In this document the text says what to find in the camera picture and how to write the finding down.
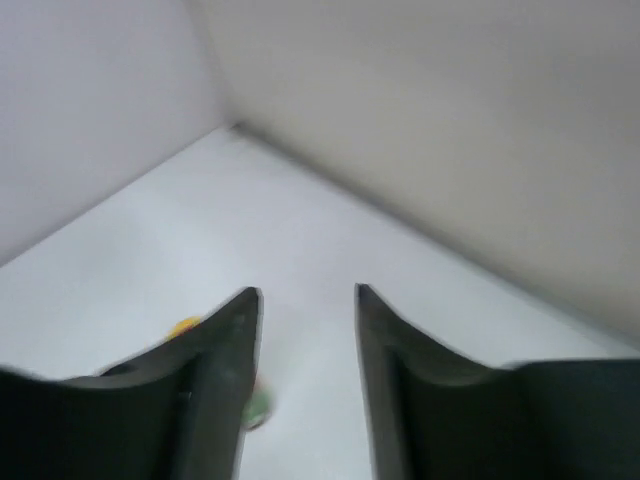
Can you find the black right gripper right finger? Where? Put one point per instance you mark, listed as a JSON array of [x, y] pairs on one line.
[[436, 414]]

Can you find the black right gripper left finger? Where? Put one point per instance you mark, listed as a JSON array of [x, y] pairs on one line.
[[174, 411]]

